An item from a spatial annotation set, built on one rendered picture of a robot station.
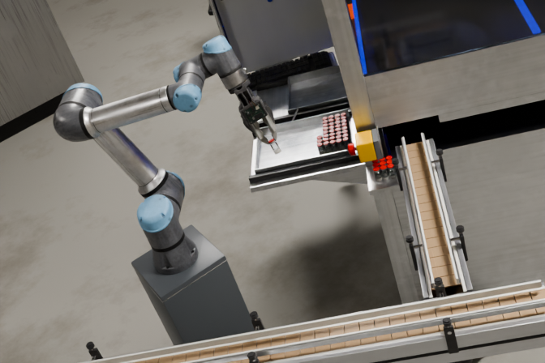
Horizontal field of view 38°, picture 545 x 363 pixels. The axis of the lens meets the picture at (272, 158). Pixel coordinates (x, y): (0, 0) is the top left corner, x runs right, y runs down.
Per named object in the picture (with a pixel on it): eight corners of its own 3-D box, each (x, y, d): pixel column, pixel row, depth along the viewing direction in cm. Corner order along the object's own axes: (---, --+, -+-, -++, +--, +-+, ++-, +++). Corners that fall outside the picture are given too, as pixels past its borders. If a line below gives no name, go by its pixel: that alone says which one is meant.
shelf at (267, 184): (372, 62, 317) (371, 58, 316) (390, 163, 260) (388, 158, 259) (259, 89, 326) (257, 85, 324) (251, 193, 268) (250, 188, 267)
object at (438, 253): (395, 168, 260) (386, 130, 251) (442, 159, 257) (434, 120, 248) (423, 323, 204) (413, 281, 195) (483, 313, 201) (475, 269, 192)
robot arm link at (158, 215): (146, 252, 253) (130, 221, 246) (152, 225, 264) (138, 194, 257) (181, 245, 251) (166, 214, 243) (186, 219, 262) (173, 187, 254)
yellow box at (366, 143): (380, 146, 252) (376, 127, 248) (383, 159, 246) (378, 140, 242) (358, 151, 253) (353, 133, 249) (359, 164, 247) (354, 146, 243)
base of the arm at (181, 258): (166, 281, 254) (156, 259, 249) (148, 260, 266) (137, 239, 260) (205, 256, 259) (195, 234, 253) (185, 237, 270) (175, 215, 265)
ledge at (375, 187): (409, 163, 257) (407, 158, 256) (414, 186, 247) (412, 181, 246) (366, 172, 260) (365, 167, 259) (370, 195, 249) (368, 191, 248)
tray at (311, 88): (372, 64, 312) (371, 57, 310) (378, 97, 291) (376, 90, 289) (289, 83, 318) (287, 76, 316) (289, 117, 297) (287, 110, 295)
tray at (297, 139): (349, 116, 286) (347, 108, 284) (354, 157, 265) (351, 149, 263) (259, 136, 292) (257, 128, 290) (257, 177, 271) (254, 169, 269)
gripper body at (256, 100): (247, 128, 234) (227, 94, 231) (246, 121, 242) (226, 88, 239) (270, 116, 233) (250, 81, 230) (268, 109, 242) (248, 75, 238)
